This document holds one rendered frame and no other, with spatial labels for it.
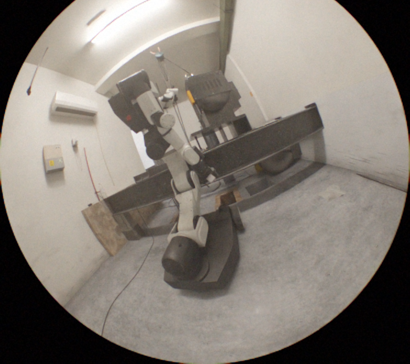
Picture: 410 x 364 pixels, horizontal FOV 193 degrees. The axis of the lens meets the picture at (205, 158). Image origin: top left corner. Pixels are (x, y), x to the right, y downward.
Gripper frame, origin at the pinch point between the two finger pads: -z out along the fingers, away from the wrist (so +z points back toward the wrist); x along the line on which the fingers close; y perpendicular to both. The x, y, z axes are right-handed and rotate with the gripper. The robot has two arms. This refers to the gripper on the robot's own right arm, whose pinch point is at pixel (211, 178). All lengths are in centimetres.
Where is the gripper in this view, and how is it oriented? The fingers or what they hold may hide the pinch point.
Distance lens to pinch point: 86.0
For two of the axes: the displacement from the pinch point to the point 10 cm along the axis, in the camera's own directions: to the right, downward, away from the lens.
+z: -5.6, -6.4, -5.2
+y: -5.1, -2.2, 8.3
